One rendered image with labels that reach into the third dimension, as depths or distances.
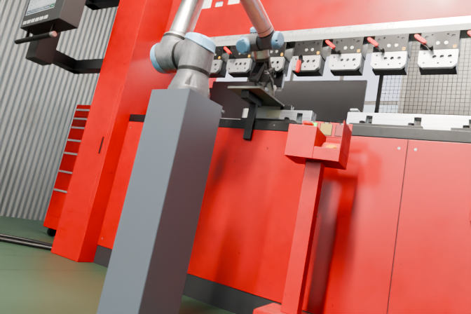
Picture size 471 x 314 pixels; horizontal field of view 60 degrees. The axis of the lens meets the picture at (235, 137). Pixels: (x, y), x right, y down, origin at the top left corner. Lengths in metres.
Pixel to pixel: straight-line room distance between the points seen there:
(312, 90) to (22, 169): 2.78
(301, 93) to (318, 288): 1.35
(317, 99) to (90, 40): 2.75
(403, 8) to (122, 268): 1.60
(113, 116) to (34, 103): 1.88
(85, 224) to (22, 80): 2.10
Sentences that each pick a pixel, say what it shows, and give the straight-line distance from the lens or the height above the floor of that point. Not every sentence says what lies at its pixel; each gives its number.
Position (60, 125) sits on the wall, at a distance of 4.41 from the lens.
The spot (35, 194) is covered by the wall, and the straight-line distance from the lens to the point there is 4.36.
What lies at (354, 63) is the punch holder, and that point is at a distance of 2.02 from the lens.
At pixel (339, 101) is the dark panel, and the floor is 1.20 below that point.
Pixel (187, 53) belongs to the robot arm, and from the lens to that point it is 1.45.
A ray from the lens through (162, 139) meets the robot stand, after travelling 1.35.
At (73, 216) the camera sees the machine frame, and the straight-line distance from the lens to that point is 2.55.
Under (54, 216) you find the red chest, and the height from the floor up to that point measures 0.14.
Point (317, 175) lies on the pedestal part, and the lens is 1.52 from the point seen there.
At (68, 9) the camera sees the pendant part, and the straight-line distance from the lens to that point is 2.51.
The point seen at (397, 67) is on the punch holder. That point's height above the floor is 1.18.
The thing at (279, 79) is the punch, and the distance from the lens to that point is 2.18.
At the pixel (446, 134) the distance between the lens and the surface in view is 1.72.
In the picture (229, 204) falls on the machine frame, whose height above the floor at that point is 0.46.
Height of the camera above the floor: 0.41
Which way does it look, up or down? 11 degrees up
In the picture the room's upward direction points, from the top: 12 degrees clockwise
